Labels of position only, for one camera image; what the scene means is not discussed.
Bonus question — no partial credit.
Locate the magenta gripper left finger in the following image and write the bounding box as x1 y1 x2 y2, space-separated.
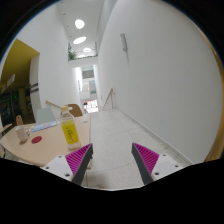
41 142 94 186

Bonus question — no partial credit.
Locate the light blue laptop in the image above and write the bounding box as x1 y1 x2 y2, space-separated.
32 107 57 132

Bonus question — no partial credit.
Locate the green balcony plant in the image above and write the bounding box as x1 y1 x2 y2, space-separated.
68 49 76 61

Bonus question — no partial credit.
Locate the wooden stair handrail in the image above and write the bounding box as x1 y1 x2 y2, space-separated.
102 88 114 110

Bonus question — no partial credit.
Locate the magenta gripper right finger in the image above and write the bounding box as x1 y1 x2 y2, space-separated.
131 142 184 186

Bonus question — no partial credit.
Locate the red round coaster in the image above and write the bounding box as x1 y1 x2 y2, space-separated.
31 136 42 144

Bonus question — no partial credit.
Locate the wooden chair at left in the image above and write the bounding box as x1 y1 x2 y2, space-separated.
16 115 23 126

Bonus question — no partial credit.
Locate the white mug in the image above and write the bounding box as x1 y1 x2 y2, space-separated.
16 125 30 142

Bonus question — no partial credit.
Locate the clear bottle yellow label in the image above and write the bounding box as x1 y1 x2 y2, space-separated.
60 106 81 150

